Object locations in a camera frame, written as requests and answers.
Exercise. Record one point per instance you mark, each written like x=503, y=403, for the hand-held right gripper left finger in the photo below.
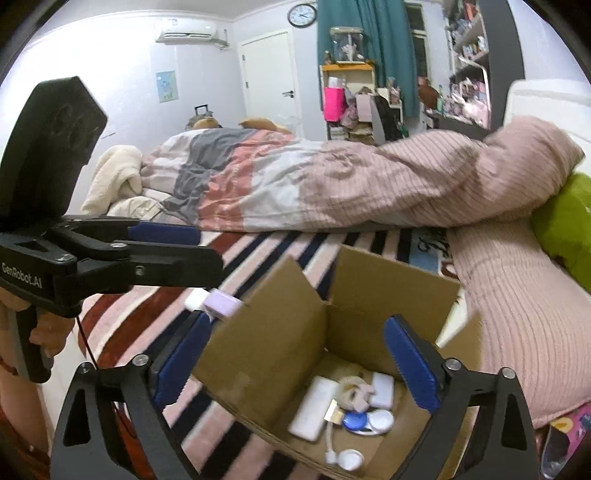
x=184, y=360

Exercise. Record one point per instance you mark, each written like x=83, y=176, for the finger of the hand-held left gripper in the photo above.
x=166, y=233
x=184, y=267

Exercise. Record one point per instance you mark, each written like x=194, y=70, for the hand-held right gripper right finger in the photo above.
x=411, y=364

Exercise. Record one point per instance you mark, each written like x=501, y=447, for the white charger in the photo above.
x=196, y=300

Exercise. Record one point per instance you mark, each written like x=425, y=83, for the purple rectangular box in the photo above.
x=221, y=304

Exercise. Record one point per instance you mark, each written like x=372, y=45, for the small white bottle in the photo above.
x=353, y=392

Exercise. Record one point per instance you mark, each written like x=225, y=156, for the blue white lens case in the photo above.
x=369, y=422

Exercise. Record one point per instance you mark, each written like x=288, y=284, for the gold nail file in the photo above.
x=333, y=414

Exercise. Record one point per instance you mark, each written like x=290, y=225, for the cardboard box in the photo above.
x=277, y=332

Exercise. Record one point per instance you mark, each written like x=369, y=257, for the cream tube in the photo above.
x=311, y=408

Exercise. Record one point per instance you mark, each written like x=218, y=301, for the person's left forearm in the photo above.
x=18, y=415

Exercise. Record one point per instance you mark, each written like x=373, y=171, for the person's left hand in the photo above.
x=51, y=332

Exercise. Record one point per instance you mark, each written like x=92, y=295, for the cream fluffy blanket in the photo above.
x=111, y=175

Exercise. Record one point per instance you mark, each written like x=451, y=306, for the dark suitcase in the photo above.
x=191, y=122

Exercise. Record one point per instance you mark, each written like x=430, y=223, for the brown plush toy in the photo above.
x=428, y=92
x=206, y=124
x=258, y=124

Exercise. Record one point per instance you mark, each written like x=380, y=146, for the pink ribbed pillow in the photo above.
x=521, y=300

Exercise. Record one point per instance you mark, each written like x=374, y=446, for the pink grey patchwork duvet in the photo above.
x=323, y=184

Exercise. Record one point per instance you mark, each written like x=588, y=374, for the pink patterned cloth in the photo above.
x=568, y=431

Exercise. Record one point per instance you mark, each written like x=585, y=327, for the white door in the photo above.
x=270, y=78

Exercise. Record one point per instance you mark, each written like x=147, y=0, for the white air conditioner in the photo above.
x=187, y=33

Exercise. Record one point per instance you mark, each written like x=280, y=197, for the pink bag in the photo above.
x=334, y=104

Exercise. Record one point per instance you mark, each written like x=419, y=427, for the green pillow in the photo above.
x=568, y=221

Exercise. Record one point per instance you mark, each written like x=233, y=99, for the yellow shelf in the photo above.
x=346, y=68

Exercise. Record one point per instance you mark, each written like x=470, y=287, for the black chair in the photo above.
x=385, y=120

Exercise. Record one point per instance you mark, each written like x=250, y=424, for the glass display case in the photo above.
x=347, y=45

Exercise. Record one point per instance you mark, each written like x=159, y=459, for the teal curtain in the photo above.
x=383, y=46

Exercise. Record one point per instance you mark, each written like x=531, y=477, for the white headboard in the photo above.
x=545, y=99

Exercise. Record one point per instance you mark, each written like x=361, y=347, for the window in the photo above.
x=414, y=27

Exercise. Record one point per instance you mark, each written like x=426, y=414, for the white bookshelf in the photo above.
x=466, y=46

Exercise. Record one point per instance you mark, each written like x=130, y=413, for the dark tall panel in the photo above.
x=508, y=46

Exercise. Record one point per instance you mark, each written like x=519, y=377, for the wall poster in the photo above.
x=166, y=86

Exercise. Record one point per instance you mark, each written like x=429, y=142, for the round wall clock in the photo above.
x=302, y=15

